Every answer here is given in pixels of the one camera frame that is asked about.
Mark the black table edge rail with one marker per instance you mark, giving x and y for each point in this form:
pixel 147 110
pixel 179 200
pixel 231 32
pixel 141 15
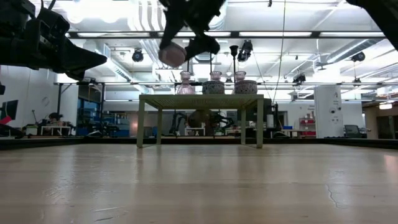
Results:
pixel 46 143

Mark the white low table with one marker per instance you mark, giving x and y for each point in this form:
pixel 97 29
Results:
pixel 56 127

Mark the white building pillar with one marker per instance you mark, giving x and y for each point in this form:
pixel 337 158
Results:
pixel 328 124

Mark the pale green perforated metal shelf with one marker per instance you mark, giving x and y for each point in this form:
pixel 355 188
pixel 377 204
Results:
pixel 202 101

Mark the black background frame bar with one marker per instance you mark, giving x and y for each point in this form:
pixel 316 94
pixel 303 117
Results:
pixel 124 83

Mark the black office chair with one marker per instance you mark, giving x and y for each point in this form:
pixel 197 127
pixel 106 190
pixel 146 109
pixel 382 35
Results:
pixel 353 130

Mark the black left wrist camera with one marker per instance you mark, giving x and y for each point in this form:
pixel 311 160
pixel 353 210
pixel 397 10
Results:
pixel 51 25

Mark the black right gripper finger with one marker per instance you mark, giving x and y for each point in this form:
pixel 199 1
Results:
pixel 172 31
pixel 203 45

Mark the red parts shelf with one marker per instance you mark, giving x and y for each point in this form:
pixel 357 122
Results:
pixel 308 122

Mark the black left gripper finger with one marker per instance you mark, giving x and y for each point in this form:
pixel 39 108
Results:
pixel 75 74
pixel 81 57

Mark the blue storage shelf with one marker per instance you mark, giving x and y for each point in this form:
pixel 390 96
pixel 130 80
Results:
pixel 88 118

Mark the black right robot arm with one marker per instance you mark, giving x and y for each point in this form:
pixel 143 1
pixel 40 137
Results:
pixel 385 15

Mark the pink ribbed glass candle holder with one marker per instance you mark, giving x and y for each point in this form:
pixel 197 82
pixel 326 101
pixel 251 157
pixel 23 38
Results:
pixel 240 75
pixel 185 89
pixel 215 75

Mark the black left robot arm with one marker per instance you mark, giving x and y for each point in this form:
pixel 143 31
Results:
pixel 12 46

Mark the black ceiling spotlight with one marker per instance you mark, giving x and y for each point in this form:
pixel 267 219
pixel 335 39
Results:
pixel 299 78
pixel 245 51
pixel 137 55
pixel 359 56

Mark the small black monitor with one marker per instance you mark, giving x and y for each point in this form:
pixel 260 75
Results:
pixel 9 109

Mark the white ceiling duct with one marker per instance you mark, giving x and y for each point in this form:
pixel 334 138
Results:
pixel 109 62

